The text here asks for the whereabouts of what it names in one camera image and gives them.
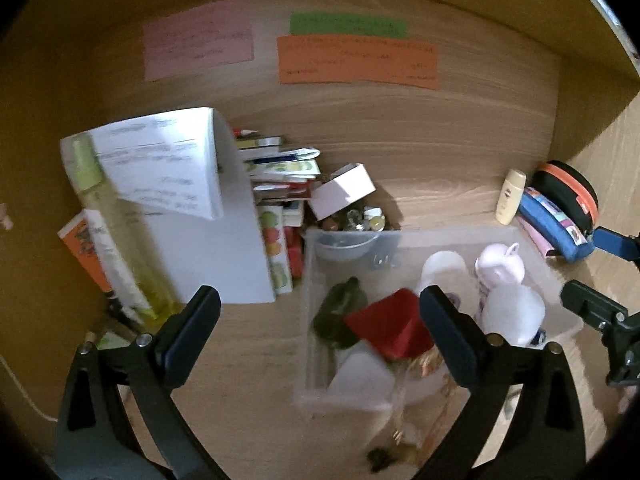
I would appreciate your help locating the pink sticky note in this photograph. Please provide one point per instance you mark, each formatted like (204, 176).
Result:
(212, 34)

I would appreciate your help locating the cream lotion bottle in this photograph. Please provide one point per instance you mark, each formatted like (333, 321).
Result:
(510, 196)

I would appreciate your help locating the green pump bottle white label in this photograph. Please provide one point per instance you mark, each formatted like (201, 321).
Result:
(329, 323)

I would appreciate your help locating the blue patchwork pencil case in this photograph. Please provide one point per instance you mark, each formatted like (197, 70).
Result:
(554, 226)

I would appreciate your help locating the white folder with papers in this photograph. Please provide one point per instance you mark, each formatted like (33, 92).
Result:
(188, 201)

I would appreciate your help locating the green sticky note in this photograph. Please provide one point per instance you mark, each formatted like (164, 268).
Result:
(330, 23)

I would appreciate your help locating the tall yellow green spray bottle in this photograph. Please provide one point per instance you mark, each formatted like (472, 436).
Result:
(143, 293)

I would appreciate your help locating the round pink white case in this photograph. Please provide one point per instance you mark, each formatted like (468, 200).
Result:
(514, 311)

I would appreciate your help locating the white drawstring pouch gold text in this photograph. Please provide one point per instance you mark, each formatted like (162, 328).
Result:
(362, 374)

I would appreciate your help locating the red velvet pouch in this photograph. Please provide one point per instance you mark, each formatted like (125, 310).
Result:
(393, 327)

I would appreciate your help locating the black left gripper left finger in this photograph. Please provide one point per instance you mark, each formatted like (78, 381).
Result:
(94, 438)

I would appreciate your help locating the small pink white box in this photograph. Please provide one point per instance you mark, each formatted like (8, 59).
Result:
(345, 187)

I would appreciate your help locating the stack of books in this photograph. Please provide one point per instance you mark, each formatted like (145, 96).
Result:
(277, 172)

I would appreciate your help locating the clear plastic storage bin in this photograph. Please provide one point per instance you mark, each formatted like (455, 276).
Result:
(395, 261)

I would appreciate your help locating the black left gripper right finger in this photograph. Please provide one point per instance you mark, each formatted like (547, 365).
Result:
(545, 438)

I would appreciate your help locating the black orange zip case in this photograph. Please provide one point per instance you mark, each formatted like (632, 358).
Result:
(568, 189)

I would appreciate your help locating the small bowl of trinkets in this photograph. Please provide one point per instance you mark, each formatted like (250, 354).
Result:
(349, 234)

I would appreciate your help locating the white jar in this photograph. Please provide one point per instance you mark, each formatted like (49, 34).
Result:
(446, 269)

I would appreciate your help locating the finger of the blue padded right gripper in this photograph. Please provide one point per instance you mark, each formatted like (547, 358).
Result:
(622, 246)

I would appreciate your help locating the orange booklet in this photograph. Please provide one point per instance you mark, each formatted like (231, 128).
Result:
(76, 236)

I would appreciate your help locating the orange sticky note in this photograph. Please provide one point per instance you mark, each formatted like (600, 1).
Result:
(333, 59)

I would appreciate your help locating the fruit pattern book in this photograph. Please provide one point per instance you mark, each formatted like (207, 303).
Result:
(270, 218)

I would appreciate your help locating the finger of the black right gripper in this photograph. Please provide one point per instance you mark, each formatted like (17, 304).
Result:
(619, 330)

